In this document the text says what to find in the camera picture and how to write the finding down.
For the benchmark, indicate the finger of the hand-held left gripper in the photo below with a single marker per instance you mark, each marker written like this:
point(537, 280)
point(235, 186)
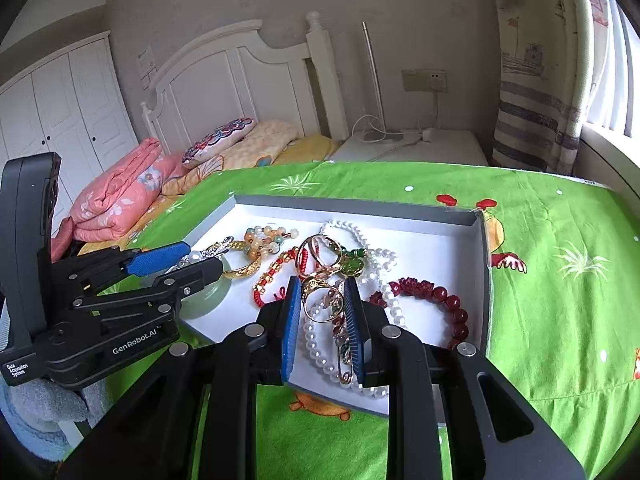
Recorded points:
point(200, 272)
point(155, 257)

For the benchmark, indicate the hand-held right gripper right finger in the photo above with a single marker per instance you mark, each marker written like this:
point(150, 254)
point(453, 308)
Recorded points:
point(352, 330)

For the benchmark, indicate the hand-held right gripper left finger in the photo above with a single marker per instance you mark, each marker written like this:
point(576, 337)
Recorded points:
point(291, 330)

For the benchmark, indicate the silver pearl brooch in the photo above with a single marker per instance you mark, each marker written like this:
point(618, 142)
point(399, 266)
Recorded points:
point(215, 249)

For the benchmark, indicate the gold bangle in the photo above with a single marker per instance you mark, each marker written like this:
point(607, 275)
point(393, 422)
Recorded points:
point(245, 269)

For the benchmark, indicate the rose gold interlocked rings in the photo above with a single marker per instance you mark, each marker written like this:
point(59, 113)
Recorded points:
point(320, 255)

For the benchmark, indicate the grey jewelry box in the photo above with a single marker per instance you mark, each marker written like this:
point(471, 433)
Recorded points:
point(440, 260)

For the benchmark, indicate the person's left forearm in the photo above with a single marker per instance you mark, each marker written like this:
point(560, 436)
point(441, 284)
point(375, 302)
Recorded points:
point(50, 410)

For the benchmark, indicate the pale green jade bangle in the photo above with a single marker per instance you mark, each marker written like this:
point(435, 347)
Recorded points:
point(215, 300)

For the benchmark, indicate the pink folded quilt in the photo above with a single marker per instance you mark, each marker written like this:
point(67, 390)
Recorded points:
point(120, 190)

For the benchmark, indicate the embroidered floral pillow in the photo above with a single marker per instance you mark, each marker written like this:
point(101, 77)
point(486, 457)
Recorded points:
point(220, 140)

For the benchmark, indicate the cream orange-leaf pillow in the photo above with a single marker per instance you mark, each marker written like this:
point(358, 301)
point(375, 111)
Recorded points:
point(265, 140)

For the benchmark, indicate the white wardrobe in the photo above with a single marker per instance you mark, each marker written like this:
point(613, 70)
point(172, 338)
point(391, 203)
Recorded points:
point(60, 105)

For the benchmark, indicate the yellow bed sheet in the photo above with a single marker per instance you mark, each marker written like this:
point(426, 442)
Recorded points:
point(305, 147)

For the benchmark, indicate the white wooden headboard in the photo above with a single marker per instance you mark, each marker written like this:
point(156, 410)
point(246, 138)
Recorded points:
point(210, 90)

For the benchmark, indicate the green cartoon print blanket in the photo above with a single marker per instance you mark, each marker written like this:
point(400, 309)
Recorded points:
point(540, 310)

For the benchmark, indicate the white nightstand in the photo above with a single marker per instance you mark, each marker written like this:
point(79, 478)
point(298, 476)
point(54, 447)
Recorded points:
point(450, 150)

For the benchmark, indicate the slim white lamp pole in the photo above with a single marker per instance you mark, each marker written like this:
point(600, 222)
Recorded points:
point(374, 80)

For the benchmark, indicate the printed striped curtain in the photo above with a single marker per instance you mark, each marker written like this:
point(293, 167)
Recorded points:
point(530, 85)

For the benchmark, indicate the paper sheet on wall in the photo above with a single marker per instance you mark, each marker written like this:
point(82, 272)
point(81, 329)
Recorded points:
point(146, 67)

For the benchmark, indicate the wall socket panel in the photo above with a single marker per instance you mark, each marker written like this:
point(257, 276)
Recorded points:
point(420, 81)

